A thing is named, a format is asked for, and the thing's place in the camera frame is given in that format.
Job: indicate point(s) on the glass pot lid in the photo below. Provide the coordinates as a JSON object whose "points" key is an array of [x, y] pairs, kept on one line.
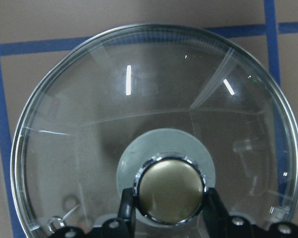
{"points": [[169, 111]]}

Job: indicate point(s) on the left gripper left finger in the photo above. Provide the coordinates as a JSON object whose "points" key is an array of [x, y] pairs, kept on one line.
{"points": [[127, 209]]}

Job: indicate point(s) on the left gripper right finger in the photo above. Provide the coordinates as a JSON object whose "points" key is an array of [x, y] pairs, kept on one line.
{"points": [[214, 210]]}

